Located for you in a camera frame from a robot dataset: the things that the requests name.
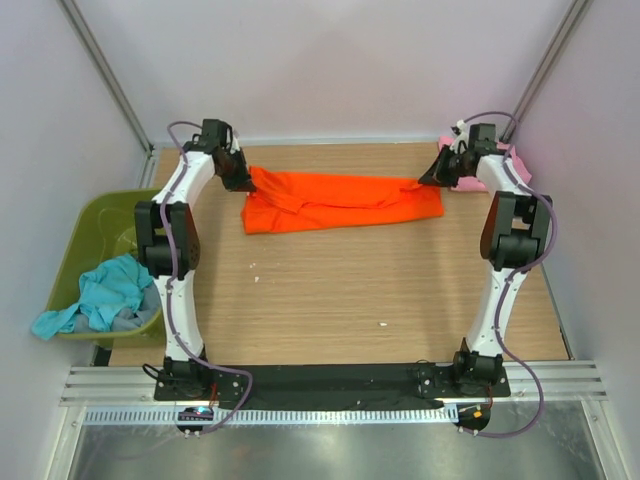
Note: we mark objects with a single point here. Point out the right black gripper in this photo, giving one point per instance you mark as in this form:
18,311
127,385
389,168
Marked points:
438,175

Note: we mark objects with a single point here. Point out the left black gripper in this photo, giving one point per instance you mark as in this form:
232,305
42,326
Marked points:
243,182

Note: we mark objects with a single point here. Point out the orange t shirt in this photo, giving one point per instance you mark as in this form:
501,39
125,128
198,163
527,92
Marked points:
288,202

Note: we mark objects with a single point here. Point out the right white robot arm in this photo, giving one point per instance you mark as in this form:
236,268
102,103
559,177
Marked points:
512,242

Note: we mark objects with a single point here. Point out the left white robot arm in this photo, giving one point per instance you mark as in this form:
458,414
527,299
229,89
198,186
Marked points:
168,246

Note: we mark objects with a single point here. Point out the pink folded t shirt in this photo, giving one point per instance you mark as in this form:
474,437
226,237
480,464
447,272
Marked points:
472,184

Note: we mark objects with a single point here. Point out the teal t shirt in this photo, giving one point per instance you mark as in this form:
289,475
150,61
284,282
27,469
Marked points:
123,273

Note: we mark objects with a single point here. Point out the grey t shirt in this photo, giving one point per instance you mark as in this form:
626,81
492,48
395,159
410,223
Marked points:
110,312

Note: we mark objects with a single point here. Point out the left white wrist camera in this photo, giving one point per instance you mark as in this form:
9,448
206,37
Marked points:
233,145

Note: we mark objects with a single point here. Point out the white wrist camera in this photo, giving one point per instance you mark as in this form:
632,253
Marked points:
233,145
460,133

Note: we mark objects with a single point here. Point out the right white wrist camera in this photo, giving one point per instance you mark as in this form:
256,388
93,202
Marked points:
460,133

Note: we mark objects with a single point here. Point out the right aluminium corner post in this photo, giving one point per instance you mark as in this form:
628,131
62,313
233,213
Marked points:
567,27

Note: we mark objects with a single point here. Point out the aluminium corner post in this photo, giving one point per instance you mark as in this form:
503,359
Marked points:
567,27
102,66

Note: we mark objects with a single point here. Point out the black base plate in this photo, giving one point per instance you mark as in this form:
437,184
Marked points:
337,387

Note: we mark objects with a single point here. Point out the left aluminium corner post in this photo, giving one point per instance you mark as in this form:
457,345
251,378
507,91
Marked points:
102,66

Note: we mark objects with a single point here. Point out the aluminium rail frame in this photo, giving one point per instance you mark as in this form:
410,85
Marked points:
551,380

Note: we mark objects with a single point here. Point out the white slotted cable duct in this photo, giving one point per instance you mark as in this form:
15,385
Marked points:
198,416

